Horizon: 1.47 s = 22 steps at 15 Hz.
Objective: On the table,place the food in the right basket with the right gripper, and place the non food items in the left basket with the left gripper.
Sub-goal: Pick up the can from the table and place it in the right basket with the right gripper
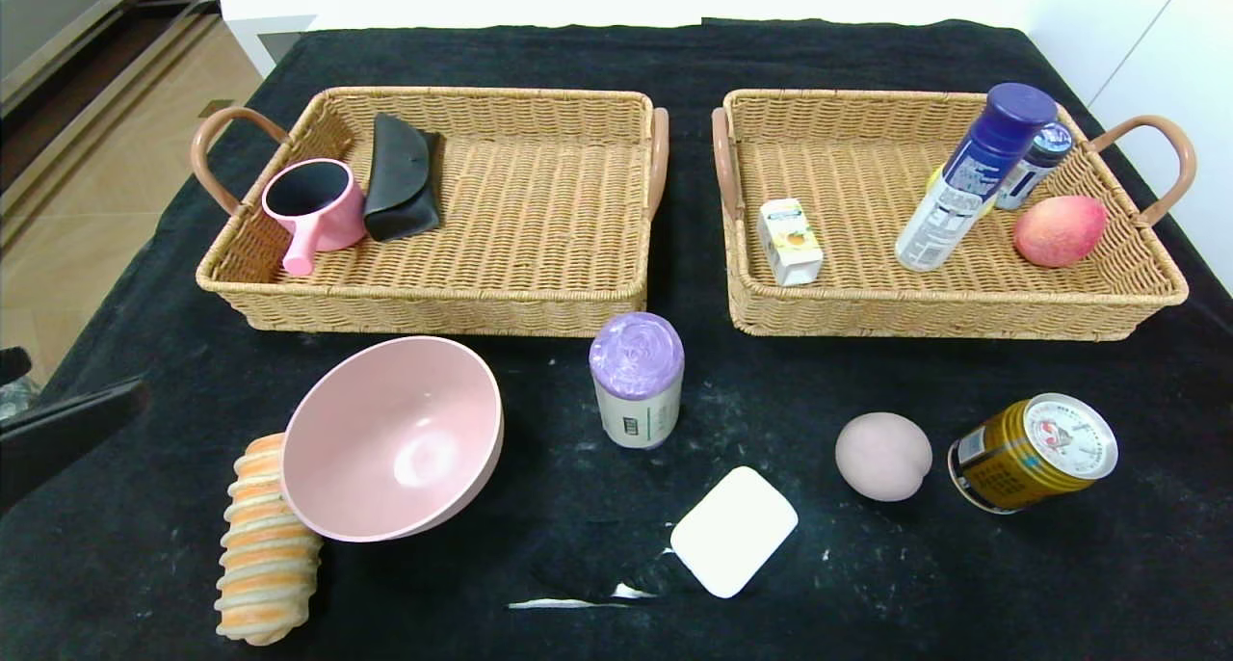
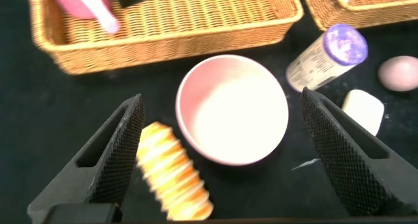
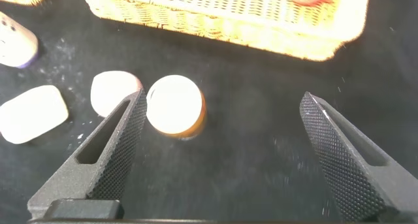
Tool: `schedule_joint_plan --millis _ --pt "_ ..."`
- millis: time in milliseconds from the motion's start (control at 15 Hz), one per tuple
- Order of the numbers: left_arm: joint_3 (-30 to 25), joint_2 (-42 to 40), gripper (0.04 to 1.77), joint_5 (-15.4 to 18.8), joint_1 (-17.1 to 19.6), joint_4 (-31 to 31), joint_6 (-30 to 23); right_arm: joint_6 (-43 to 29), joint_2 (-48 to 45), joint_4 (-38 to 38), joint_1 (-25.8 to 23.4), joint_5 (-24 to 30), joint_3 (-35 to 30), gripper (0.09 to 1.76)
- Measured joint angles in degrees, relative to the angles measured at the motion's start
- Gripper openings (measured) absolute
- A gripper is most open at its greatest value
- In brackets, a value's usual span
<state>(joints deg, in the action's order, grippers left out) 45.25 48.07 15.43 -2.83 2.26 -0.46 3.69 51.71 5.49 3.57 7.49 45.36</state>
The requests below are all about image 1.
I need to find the white soap bar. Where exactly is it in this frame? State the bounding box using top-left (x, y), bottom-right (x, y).
top-left (669, 465), bottom-right (800, 599)

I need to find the wicker basket holding food items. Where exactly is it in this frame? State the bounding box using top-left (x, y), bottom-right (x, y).
top-left (711, 88), bottom-right (1198, 342)

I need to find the small dark blue bottle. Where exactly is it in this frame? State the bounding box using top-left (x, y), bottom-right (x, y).
top-left (995, 121), bottom-right (1074, 211)

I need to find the red peach fruit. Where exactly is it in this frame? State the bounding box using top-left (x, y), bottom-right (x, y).
top-left (1012, 195), bottom-right (1110, 268)

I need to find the purple-lidded white jar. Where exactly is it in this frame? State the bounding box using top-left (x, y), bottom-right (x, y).
top-left (589, 311), bottom-right (686, 450)

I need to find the small white juice carton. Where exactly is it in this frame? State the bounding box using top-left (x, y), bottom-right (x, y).
top-left (757, 198), bottom-right (826, 287)

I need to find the pink bowl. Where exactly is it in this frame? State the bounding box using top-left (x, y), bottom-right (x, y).
top-left (279, 335), bottom-right (505, 543)

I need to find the mauve round peach bun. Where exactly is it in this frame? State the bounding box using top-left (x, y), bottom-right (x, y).
top-left (834, 411), bottom-right (933, 503)

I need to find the black glasses case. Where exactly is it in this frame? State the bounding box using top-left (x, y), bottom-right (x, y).
top-left (362, 113), bottom-right (444, 243)

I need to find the blue cap spray can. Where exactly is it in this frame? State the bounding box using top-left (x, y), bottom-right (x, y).
top-left (895, 83), bottom-right (1059, 273)

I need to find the striped orange bread roll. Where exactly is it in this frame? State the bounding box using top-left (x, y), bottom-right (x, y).
top-left (214, 433), bottom-right (323, 647)

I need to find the pink mug with handle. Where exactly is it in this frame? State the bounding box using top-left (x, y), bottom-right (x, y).
top-left (261, 157), bottom-right (368, 278)

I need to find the gold drink can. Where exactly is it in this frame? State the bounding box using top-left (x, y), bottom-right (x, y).
top-left (947, 392), bottom-right (1119, 515)

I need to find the grey metal shelf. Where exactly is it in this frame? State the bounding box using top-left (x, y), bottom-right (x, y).
top-left (0, 0), bottom-right (224, 113)

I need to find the wicker basket holding pink mug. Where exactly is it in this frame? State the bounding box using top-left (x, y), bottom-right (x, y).
top-left (190, 86), bottom-right (670, 338)

